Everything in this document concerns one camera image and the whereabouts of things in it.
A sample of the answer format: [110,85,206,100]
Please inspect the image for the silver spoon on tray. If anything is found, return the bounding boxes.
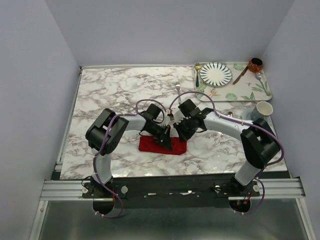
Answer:
[255,72,266,91]

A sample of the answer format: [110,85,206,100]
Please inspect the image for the grey saucer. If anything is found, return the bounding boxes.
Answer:
[241,107,259,121]

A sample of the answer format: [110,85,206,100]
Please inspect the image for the silver fork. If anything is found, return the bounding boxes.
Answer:
[175,81,182,104]

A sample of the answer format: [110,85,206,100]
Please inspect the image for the red cloth napkin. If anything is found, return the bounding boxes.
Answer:
[138,135,187,155]

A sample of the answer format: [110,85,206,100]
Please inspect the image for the floral serving tray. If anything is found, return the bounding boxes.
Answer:
[192,62,272,102]

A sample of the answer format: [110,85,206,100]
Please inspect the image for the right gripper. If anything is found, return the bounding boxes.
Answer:
[173,116,196,142]

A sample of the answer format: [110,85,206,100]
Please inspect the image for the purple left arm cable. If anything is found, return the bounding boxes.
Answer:
[92,99,167,219]

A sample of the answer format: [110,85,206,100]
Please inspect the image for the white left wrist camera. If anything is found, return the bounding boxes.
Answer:
[159,113,172,128]

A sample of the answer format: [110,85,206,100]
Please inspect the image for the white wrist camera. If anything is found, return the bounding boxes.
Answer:
[159,113,172,128]
[167,108,185,125]

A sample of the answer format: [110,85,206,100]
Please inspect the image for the striped white plate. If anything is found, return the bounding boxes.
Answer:
[199,62,233,87]

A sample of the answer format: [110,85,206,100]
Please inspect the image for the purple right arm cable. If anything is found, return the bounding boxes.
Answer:
[168,91,286,216]

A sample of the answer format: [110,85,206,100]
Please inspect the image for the orange black cup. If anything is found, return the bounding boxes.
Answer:
[248,57,263,73]

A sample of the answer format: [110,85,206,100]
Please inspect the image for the silver spoon on table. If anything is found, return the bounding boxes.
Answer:
[227,111,233,118]

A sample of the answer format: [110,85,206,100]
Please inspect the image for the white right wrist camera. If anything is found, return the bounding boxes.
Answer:
[167,108,185,125]

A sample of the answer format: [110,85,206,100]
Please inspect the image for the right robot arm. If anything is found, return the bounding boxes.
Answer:
[172,99,283,196]

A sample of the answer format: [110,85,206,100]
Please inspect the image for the gold fork green handle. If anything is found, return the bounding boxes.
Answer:
[194,62,200,88]

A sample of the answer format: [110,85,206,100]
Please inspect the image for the grey white mug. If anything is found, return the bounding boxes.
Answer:
[250,101,274,121]

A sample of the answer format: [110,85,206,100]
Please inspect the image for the brown handled knife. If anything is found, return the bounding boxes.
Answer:
[232,66,248,85]

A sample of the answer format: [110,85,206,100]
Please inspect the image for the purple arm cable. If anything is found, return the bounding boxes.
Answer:
[168,91,286,216]
[92,99,167,219]

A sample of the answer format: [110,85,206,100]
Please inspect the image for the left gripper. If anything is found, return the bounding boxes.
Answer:
[146,122,173,151]

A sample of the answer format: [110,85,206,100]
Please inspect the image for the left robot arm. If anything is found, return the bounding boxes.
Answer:
[85,103,173,198]

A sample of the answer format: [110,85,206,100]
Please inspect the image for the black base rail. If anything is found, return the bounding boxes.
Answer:
[82,173,261,209]

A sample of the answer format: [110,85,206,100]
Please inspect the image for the aluminium frame rail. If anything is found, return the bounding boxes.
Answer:
[40,178,306,201]

